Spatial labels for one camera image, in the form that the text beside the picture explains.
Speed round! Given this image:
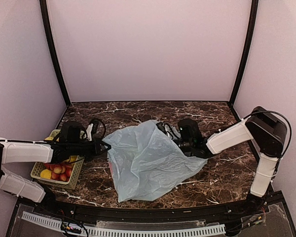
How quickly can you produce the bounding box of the yellow bumpy fruit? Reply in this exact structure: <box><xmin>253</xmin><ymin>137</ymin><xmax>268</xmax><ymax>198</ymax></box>
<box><xmin>44</xmin><ymin>136</ymin><xmax>55</xmax><ymax>141</ymax></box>

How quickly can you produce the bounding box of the upper yellow banana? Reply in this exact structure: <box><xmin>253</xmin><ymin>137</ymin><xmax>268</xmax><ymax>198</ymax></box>
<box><xmin>66</xmin><ymin>156</ymin><xmax>77</xmax><ymax>163</ymax></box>

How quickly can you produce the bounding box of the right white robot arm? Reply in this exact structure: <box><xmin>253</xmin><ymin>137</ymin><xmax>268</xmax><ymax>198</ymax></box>
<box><xmin>174</xmin><ymin>106</ymin><xmax>292</xmax><ymax>214</ymax></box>

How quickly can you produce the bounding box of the green perforated plastic basket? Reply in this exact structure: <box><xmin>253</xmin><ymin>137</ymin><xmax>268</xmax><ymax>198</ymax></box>
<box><xmin>30</xmin><ymin>129</ymin><xmax>86</xmax><ymax>190</ymax></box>

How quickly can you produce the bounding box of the left black frame post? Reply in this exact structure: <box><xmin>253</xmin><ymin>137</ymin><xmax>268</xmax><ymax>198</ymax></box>
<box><xmin>39</xmin><ymin>0</ymin><xmax>71</xmax><ymax>107</ymax></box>

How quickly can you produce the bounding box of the yellow lemon in basket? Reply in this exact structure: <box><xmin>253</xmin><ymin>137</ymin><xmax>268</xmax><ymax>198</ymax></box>
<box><xmin>40</xmin><ymin>169</ymin><xmax>52</xmax><ymax>179</ymax></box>

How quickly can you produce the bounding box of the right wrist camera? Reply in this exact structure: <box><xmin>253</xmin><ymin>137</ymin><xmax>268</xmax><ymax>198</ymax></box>
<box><xmin>156</xmin><ymin>122</ymin><xmax>181</xmax><ymax>140</ymax></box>

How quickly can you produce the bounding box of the black front table rail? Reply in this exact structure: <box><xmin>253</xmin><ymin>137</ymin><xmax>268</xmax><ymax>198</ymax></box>
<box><xmin>34</xmin><ymin>200</ymin><xmax>264</xmax><ymax>223</ymax></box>

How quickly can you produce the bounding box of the light blue plastic bag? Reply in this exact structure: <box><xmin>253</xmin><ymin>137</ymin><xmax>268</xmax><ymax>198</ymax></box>
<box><xmin>103</xmin><ymin>120</ymin><xmax>208</xmax><ymax>202</ymax></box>

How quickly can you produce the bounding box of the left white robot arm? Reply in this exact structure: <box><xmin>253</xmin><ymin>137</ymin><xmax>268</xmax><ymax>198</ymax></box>
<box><xmin>0</xmin><ymin>119</ymin><xmax>111</xmax><ymax>215</ymax></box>

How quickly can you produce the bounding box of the white slotted cable duct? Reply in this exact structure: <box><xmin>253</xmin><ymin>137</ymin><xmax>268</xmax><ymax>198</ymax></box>
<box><xmin>21</xmin><ymin>211</ymin><xmax>226</xmax><ymax>237</ymax></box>

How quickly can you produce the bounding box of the right black frame post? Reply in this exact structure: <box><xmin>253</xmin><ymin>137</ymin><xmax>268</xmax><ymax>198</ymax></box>
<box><xmin>229</xmin><ymin>0</ymin><xmax>259</xmax><ymax>107</ymax></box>

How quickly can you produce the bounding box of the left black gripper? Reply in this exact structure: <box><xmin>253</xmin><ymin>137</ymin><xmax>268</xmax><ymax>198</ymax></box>
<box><xmin>68</xmin><ymin>137</ymin><xmax>111</xmax><ymax>157</ymax></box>

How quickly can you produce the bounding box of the black frame post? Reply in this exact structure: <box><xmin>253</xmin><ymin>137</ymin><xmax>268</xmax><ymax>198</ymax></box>
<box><xmin>39</xmin><ymin>0</ymin><xmax>71</xmax><ymax>107</ymax></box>
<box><xmin>229</xmin><ymin>0</ymin><xmax>259</xmax><ymax>107</ymax></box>

